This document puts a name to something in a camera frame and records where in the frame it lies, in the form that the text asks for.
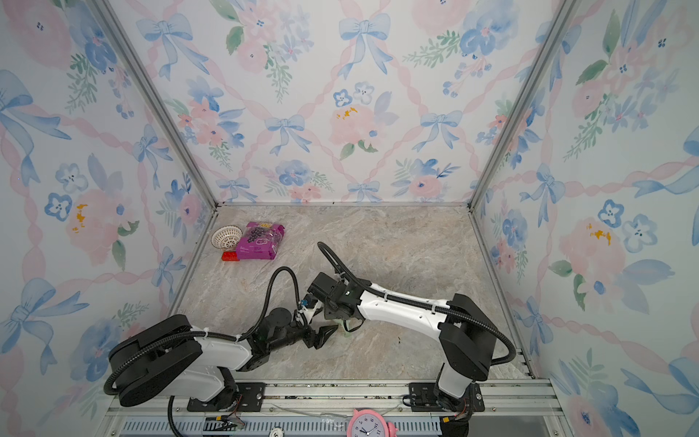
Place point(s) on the white mesh basket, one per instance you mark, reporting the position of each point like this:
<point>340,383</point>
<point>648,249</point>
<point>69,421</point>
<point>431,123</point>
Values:
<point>226,238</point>

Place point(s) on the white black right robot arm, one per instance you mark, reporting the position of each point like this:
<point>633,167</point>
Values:
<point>465,334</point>

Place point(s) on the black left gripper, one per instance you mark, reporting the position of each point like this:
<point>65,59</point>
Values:
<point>321,338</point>

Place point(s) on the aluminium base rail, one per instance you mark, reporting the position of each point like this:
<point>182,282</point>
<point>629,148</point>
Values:
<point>327,408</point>

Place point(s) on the aluminium corner post left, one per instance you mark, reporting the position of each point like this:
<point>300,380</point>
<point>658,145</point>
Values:
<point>108,19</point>

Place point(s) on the pink alarm clock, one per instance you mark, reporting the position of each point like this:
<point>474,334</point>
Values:
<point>369,423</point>

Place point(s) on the aluminium corner post right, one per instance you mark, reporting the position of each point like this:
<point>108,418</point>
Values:
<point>552,41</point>

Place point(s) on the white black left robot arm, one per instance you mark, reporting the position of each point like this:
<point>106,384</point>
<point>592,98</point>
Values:
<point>175,359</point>

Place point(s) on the aluminium corner post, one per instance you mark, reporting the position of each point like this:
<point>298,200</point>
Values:
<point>108,19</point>
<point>552,41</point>

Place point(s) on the purple snack bag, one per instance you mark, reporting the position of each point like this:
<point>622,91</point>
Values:
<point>260,241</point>

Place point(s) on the red toy brick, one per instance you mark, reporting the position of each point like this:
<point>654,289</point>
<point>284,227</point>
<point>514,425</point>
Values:
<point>230,256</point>

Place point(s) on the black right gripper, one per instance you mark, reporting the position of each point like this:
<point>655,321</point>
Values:
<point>328,314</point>

